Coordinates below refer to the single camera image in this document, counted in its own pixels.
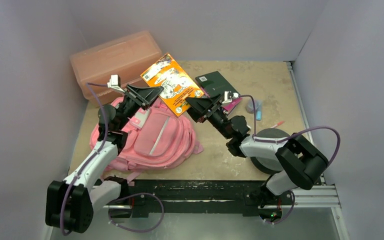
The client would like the orange translucent plastic box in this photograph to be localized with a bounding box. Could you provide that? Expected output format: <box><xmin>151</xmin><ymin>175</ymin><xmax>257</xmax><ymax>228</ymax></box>
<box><xmin>69</xmin><ymin>31</ymin><xmax>163</xmax><ymax>107</ymax></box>

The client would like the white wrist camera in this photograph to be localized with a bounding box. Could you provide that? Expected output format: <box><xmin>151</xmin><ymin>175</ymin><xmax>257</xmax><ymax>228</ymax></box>
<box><xmin>222</xmin><ymin>91</ymin><xmax>240</xmax><ymax>104</ymax></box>
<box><xmin>107</xmin><ymin>74</ymin><xmax>125</xmax><ymax>94</ymax></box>

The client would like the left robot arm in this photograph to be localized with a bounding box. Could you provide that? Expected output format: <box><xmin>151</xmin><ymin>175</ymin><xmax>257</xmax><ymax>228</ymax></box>
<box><xmin>45</xmin><ymin>84</ymin><xmax>163</xmax><ymax>236</ymax></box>

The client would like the dark green Wonderland book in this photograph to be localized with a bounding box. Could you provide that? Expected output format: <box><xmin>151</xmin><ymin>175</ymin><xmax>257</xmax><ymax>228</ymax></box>
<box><xmin>195</xmin><ymin>71</ymin><xmax>239</xmax><ymax>100</ymax></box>

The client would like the dark grey tape roll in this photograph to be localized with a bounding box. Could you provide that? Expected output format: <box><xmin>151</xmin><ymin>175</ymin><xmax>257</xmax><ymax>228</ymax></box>
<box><xmin>250</xmin><ymin>128</ymin><xmax>290</xmax><ymax>175</ymax></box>

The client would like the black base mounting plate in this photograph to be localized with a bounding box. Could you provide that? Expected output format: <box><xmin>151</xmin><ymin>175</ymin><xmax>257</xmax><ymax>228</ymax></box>
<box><xmin>96</xmin><ymin>179</ymin><xmax>294</xmax><ymax>221</ymax></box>

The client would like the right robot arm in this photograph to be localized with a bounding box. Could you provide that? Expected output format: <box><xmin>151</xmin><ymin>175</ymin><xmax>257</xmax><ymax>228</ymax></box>
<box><xmin>185</xmin><ymin>95</ymin><xmax>329</xmax><ymax>205</ymax></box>

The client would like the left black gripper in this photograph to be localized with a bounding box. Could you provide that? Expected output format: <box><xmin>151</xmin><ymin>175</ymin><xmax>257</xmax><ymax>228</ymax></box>
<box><xmin>116</xmin><ymin>84</ymin><xmax>163</xmax><ymax>131</ymax></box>

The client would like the pink student backpack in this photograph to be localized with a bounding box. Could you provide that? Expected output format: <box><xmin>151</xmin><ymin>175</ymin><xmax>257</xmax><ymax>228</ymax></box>
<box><xmin>104</xmin><ymin>98</ymin><xmax>204</xmax><ymax>181</ymax></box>

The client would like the magenta thin book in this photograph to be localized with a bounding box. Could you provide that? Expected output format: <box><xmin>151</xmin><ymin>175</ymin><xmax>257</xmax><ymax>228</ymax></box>
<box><xmin>222</xmin><ymin>98</ymin><xmax>242</xmax><ymax>115</ymax></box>

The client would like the red pink pen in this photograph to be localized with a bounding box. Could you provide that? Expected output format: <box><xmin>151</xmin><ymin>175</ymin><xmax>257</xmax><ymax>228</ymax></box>
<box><xmin>271</xmin><ymin>121</ymin><xmax>285</xmax><ymax>129</ymax></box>

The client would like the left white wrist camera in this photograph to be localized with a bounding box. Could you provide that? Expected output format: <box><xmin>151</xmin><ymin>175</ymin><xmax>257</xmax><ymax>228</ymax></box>
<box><xmin>107</xmin><ymin>74</ymin><xmax>125</xmax><ymax>94</ymax></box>

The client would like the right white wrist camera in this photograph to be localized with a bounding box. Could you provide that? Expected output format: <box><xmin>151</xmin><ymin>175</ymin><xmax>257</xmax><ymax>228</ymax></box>
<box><xmin>222</xmin><ymin>91</ymin><xmax>240</xmax><ymax>104</ymax></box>

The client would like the orange comic book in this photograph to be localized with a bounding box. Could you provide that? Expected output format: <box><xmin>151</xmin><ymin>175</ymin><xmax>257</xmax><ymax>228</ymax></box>
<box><xmin>140</xmin><ymin>53</ymin><xmax>205</xmax><ymax>117</ymax></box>

